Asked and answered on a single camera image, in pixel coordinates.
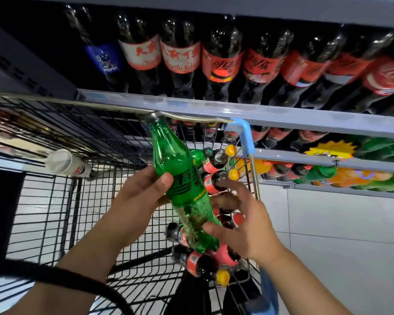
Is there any person's right hand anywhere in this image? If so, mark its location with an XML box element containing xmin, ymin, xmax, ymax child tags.
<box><xmin>202</xmin><ymin>180</ymin><xmax>286</xmax><ymax>266</ymax></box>

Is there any person's left hand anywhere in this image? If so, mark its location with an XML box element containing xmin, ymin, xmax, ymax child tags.
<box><xmin>95</xmin><ymin>164</ymin><xmax>175</xmax><ymax>253</ymax></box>

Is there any green soda bottle green cap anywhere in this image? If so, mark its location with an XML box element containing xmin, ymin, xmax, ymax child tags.
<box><xmin>144</xmin><ymin>111</ymin><xmax>222</xmax><ymax>254</ymax></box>

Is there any pile of bottles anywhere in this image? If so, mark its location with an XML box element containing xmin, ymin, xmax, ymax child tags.
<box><xmin>163</xmin><ymin>144</ymin><xmax>252</xmax><ymax>287</ymax></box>

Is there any grey store shelving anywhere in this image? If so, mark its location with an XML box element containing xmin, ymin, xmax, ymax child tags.
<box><xmin>0</xmin><ymin>0</ymin><xmax>394</xmax><ymax>201</ymax></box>

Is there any black wire shopping cart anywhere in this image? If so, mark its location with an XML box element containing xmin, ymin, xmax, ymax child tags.
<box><xmin>0</xmin><ymin>91</ymin><xmax>281</xmax><ymax>315</ymax></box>

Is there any person's left forearm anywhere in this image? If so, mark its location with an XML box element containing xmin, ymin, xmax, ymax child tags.
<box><xmin>3</xmin><ymin>229</ymin><xmax>129</xmax><ymax>315</ymax></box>

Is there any white paper cup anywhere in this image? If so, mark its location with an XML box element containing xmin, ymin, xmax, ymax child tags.
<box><xmin>44</xmin><ymin>149</ymin><xmax>93</xmax><ymax>180</ymax></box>

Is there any yellow starburst promo sign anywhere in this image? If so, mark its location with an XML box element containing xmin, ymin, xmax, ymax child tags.
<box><xmin>305</xmin><ymin>140</ymin><xmax>359</xmax><ymax>162</ymax></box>

